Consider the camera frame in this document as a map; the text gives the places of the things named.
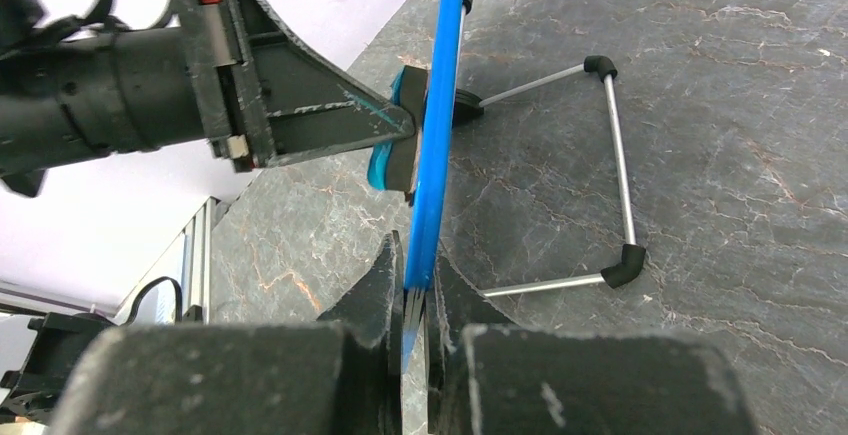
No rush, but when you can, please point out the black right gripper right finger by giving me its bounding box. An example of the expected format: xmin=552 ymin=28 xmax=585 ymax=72
xmin=427 ymin=255 xmax=757 ymax=434

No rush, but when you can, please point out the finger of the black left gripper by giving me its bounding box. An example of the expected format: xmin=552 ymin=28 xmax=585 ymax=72
xmin=264 ymin=103 xmax=398 ymax=167

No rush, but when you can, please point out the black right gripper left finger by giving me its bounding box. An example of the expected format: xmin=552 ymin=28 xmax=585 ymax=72
xmin=49 ymin=232 xmax=403 ymax=434

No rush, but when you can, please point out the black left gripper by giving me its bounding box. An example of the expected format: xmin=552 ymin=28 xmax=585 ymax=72
xmin=39 ymin=0 xmax=398 ymax=173

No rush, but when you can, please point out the blue whiteboard eraser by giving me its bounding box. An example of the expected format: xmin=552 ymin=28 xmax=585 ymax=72
xmin=367 ymin=65 xmax=430 ymax=195

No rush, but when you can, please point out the blue framed whiteboard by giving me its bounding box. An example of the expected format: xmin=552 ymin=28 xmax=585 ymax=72
xmin=401 ymin=0 xmax=466 ymax=369

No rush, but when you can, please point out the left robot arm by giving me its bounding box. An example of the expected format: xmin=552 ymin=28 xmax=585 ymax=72
xmin=1 ymin=0 xmax=421 ymax=198

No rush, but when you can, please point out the silver whiteboard wire stand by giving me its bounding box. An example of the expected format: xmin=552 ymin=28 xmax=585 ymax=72
xmin=437 ymin=0 xmax=645 ymax=304

